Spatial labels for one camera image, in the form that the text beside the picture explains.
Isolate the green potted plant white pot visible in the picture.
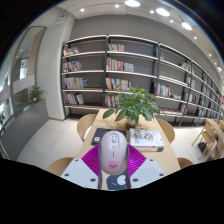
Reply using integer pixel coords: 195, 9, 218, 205
102, 84, 163, 129

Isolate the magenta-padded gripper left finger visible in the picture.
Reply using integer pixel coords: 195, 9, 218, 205
60, 143, 103, 190

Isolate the group of wooden slatted chairs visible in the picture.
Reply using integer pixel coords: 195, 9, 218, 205
191, 118, 224, 160

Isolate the black hardcover book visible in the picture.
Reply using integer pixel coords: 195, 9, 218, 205
90, 127, 127, 146

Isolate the small green background potted plant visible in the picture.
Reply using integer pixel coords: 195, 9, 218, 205
28, 85, 45, 104

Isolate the pale pink computer mouse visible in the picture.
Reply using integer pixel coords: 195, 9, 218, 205
99, 130, 129, 176

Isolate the grey bookshelf unit with books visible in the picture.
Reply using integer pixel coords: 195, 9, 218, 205
59, 33, 224, 128

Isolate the group of ceiling lights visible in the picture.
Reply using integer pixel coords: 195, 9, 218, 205
78, 0, 223, 73

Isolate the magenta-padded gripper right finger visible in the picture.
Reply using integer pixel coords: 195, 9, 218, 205
125, 143, 167, 190

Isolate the dark cloud-shaped face mouse pad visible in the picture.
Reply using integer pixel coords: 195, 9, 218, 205
105, 173, 128, 192

